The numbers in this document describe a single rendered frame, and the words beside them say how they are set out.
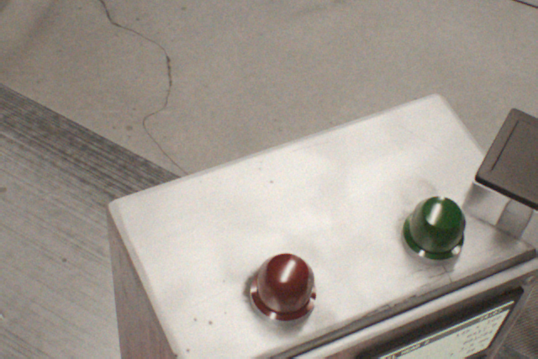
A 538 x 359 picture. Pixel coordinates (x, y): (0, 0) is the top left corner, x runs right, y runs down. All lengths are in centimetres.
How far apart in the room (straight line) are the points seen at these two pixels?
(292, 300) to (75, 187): 85
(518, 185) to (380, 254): 6
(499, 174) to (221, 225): 12
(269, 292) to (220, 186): 7
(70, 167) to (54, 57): 127
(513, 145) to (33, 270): 81
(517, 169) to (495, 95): 211
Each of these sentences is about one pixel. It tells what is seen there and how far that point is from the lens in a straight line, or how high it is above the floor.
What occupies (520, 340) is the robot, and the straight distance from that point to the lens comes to 186.
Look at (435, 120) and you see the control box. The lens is 45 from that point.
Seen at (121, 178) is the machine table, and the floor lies 83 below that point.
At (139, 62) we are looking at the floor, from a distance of 246.
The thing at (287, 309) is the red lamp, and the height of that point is 149.
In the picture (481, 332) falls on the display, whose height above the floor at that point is 143.
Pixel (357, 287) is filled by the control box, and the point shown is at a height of 148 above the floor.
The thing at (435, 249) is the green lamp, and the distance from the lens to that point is 40.
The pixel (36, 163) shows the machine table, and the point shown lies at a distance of 123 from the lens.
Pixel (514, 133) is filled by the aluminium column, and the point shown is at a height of 150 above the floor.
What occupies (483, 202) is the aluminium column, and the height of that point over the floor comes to 149.
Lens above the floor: 181
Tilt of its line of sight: 53 degrees down
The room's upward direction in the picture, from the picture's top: 8 degrees clockwise
